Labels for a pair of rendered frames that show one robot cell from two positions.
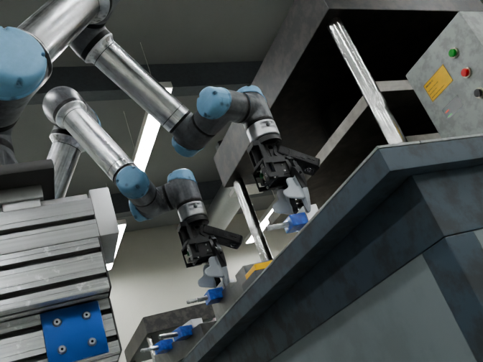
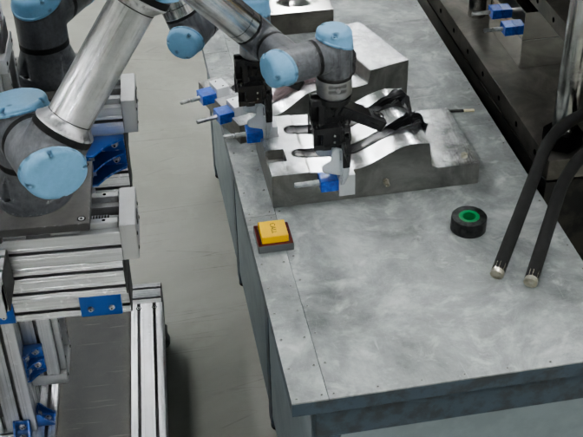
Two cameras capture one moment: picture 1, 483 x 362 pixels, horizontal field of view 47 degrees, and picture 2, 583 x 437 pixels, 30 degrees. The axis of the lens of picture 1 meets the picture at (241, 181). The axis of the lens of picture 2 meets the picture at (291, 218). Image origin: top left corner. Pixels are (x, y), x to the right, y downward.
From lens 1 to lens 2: 2.02 m
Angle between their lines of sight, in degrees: 64
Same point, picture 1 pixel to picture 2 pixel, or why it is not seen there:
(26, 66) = (69, 185)
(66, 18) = (111, 80)
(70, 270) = (99, 280)
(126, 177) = (178, 44)
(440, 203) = (326, 421)
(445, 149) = (346, 402)
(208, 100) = (269, 76)
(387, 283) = not seen: hidden behind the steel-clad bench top
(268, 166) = (318, 135)
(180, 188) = not seen: hidden behind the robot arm
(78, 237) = (107, 259)
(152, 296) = not seen: outside the picture
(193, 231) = (249, 70)
